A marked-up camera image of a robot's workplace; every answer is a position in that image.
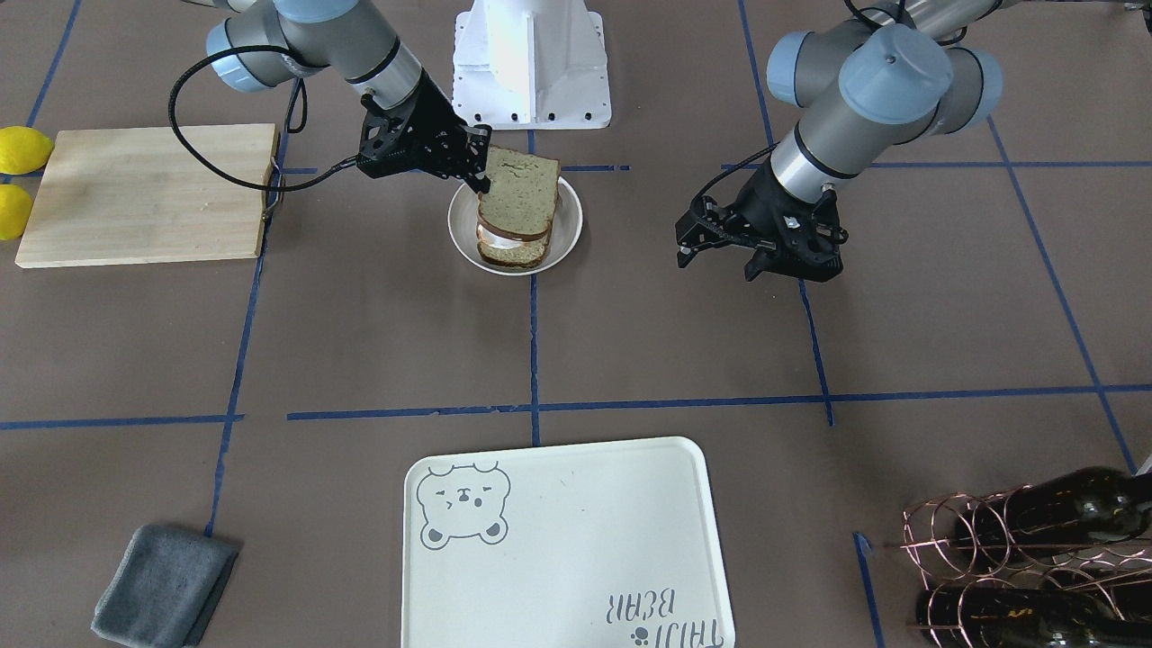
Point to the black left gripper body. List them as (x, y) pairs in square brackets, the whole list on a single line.
[(771, 197)]

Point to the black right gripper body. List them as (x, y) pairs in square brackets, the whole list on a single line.
[(438, 120)]

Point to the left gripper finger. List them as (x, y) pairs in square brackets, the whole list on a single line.
[(699, 229), (764, 261)]

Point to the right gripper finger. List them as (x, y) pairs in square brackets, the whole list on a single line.
[(474, 175)]

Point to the bread slice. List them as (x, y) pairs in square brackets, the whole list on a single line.
[(523, 194), (525, 255)]

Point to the white round plate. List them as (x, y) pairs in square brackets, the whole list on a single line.
[(462, 222)]

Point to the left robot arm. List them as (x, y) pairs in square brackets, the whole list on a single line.
[(893, 73)]

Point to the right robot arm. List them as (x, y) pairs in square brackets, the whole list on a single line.
[(266, 43)]

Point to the cream bear serving tray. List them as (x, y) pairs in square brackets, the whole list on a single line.
[(609, 544)]

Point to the fried egg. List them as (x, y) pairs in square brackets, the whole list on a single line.
[(496, 240)]

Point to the wooden cutting board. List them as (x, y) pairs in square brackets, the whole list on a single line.
[(136, 196)]

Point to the dark wine bottle lower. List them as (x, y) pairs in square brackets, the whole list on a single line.
[(981, 616)]

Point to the dark wine bottle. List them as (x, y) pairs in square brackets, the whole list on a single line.
[(981, 616), (1096, 505)]

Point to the dark wine bottle upper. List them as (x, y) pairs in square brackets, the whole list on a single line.
[(1096, 505)]

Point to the yellow lemon upper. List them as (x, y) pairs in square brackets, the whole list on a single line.
[(24, 150)]

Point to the yellow lemon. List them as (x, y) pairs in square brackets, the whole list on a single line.
[(24, 150), (15, 211)]

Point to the yellow lemon lower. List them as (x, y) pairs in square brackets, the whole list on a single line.
[(15, 211)]

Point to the folded grey cloth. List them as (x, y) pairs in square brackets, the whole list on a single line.
[(166, 589)]

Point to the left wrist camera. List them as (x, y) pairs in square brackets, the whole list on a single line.
[(811, 255)]

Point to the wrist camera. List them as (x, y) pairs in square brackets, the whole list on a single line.
[(811, 255), (385, 147)]

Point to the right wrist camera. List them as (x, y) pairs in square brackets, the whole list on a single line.
[(385, 147)]

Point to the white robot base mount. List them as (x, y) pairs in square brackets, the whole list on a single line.
[(531, 65)]

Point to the metal cutting board handle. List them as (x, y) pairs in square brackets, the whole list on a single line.
[(273, 196)]

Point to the copper wire bottle rack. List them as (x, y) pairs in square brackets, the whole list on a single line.
[(1064, 563)]

